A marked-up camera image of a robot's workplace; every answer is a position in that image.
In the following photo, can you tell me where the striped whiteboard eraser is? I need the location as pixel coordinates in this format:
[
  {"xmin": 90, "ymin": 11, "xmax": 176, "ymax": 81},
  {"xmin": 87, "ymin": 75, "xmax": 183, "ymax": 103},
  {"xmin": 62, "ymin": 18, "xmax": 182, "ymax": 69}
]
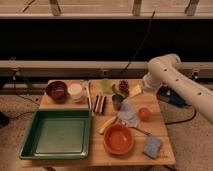
[{"xmin": 93, "ymin": 96, "xmax": 106, "ymax": 114}]

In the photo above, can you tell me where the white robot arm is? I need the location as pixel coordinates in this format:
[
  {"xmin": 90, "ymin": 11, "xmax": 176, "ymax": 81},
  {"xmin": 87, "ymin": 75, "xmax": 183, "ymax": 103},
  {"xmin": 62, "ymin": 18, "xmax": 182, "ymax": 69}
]
[{"xmin": 142, "ymin": 54, "xmax": 213, "ymax": 125}]

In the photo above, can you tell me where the dark maroon bowl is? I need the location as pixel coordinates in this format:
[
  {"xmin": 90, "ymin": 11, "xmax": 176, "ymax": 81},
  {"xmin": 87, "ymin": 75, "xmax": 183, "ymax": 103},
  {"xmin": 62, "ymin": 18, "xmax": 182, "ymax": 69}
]
[{"xmin": 45, "ymin": 81, "xmax": 68, "ymax": 102}]

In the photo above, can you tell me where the orange red bowl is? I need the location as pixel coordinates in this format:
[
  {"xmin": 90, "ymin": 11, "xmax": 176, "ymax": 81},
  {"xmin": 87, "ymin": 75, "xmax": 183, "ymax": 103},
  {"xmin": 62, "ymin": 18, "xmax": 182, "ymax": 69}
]
[{"xmin": 103, "ymin": 124, "xmax": 134, "ymax": 155}]

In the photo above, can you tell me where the green translucent cup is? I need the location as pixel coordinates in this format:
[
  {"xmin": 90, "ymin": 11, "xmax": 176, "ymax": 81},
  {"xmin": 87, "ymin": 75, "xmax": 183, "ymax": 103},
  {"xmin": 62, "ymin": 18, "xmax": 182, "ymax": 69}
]
[{"xmin": 100, "ymin": 79, "xmax": 112, "ymax": 94}]

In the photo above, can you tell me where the green pepper toy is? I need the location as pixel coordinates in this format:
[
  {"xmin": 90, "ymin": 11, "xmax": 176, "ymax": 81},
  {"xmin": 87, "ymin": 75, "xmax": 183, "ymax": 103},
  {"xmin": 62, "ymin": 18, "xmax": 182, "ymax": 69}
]
[{"xmin": 112, "ymin": 84, "xmax": 125, "ymax": 98}]

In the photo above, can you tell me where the small metal cup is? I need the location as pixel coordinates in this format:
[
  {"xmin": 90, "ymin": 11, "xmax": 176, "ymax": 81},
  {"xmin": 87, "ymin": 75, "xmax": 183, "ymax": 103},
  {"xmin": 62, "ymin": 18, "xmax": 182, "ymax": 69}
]
[{"xmin": 112, "ymin": 95, "xmax": 123, "ymax": 110}]

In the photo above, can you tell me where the red grape bunch toy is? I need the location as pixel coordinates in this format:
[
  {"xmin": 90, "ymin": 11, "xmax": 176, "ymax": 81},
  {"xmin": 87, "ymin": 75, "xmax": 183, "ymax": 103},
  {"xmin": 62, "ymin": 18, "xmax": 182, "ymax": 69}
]
[{"xmin": 119, "ymin": 80, "xmax": 129, "ymax": 96}]

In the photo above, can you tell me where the white plastic utensil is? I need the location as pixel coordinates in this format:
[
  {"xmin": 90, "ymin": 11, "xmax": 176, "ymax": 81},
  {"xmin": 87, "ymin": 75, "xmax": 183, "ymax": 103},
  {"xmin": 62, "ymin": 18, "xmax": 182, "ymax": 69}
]
[{"xmin": 84, "ymin": 81, "xmax": 92, "ymax": 109}]

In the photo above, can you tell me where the yellow cheese wedge toy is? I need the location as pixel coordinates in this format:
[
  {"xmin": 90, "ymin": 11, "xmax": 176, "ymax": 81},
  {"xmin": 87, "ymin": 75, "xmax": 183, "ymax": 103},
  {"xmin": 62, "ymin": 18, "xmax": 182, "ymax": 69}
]
[{"xmin": 129, "ymin": 85, "xmax": 142, "ymax": 98}]

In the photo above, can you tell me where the white cup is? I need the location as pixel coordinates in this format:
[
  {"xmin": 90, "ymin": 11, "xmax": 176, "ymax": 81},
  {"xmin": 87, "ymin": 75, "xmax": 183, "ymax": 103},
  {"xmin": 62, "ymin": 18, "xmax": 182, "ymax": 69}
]
[{"xmin": 68, "ymin": 83, "xmax": 83, "ymax": 102}]

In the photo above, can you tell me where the yellow banana toy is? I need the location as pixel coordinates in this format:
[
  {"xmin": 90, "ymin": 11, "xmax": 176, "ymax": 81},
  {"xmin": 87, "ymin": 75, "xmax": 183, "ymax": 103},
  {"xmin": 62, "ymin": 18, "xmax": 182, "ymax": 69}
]
[{"xmin": 99, "ymin": 116, "xmax": 117, "ymax": 134}]

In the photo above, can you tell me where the grey blue cloth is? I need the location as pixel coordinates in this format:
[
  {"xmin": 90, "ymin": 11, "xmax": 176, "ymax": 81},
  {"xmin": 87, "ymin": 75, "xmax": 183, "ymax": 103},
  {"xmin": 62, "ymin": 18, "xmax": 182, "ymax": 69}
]
[{"xmin": 117, "ymin": 100, "xmax": 140, "ymax": 127}]

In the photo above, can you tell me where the orange ball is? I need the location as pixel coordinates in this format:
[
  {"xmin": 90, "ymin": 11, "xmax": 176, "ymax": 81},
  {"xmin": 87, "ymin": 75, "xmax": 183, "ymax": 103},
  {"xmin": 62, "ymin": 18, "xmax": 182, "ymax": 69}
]
[{"xmin": 138, "ymin": 108, "xmax": 151, "ymax": 121}]

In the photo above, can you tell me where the wooden cutting board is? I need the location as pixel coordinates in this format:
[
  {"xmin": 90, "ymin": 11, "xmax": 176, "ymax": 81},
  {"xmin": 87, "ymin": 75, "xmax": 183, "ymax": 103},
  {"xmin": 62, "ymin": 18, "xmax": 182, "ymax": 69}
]
[{"xmin": 39, "ymin": 89, "xmax": 89, "ymax": 109}]

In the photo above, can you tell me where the metal spoon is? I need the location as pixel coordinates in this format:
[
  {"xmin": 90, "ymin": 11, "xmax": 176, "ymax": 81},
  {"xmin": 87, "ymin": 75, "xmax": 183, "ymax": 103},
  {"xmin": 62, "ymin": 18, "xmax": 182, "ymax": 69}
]
[{"xmin": 131, "ymin": 127, "xmax": 151, "ymax": 136}]

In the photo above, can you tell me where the black power adapter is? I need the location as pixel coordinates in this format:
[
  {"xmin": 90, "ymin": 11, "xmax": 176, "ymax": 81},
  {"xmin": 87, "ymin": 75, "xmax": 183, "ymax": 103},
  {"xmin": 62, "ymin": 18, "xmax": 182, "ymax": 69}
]
[{"xmin": 157, "ymin": 86, "xmax": 186, "ymax": 107}]

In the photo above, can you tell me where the green plastic tray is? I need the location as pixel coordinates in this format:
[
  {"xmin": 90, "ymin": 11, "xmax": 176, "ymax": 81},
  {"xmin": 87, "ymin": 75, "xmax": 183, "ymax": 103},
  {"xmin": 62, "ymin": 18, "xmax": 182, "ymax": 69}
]
[{"xmin": 19, "ymin": 109, "xmax": 92, "ymax": 160}]

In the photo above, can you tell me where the blue sponge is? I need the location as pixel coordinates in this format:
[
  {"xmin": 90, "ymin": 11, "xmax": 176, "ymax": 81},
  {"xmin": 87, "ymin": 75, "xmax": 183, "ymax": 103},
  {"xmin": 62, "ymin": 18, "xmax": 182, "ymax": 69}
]
[{"xmin": 143, "ymin": 135, "xmax": 162, "ymax": 159}]

